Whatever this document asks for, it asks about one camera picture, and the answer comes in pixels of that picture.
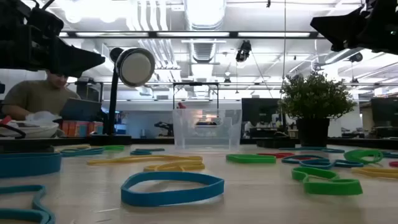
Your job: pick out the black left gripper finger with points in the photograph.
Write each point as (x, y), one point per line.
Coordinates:
(81, 60)

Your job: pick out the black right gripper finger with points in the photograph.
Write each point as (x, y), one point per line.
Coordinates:
(342, 28)

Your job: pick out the wide blue rubber band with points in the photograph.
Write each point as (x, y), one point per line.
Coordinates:
(81, 152)

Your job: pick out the wide green rubber band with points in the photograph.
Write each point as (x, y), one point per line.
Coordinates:
(113, 148)

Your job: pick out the red rubber band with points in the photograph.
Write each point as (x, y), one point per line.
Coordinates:
(276, 154)
(394, 164)

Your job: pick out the black background robot arm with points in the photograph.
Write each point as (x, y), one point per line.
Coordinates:
(163, 126)

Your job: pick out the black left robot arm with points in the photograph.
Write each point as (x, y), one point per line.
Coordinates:
(12, 9)

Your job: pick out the clear plastic bin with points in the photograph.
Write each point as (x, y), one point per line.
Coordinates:
(186, 140)

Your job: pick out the black ceiling spotlight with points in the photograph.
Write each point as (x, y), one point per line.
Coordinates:
(356, 57)

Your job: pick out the person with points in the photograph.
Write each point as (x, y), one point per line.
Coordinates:
(34, 96)
(250, 127)

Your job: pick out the dark grey laptop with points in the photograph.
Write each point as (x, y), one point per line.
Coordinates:
(81, 109)

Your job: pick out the black desk lamp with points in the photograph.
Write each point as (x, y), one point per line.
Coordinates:
(135, 67)

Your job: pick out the orange cardboard boxes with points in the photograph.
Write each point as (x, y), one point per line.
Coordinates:
(77, 128)

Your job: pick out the potted green plant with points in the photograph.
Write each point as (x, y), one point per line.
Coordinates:
(314, 93)

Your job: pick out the red packet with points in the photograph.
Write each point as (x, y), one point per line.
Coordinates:
(4, 120)

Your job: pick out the black background monitor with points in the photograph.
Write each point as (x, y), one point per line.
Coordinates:
(385, 115)
(259, 109)

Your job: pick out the white bowl with items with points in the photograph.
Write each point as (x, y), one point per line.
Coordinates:
(37, 130)

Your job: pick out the red background object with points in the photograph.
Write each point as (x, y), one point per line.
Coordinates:
(181, 105)

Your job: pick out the black overhead crossbeam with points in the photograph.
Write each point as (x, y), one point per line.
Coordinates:
(192, 34)

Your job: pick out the black background rig frame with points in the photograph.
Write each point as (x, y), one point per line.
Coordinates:
(93, 83)

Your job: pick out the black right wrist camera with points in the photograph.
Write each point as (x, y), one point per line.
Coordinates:
(384, 5)

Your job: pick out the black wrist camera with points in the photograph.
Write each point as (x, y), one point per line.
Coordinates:
(384, 5)
(46, 21)

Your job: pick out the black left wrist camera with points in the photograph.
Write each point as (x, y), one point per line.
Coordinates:
(46, 21)

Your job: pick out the black overhead camera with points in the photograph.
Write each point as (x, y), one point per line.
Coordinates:
(243, 51)

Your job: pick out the white ceiling duct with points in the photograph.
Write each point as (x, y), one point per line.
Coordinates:
(203, 12)

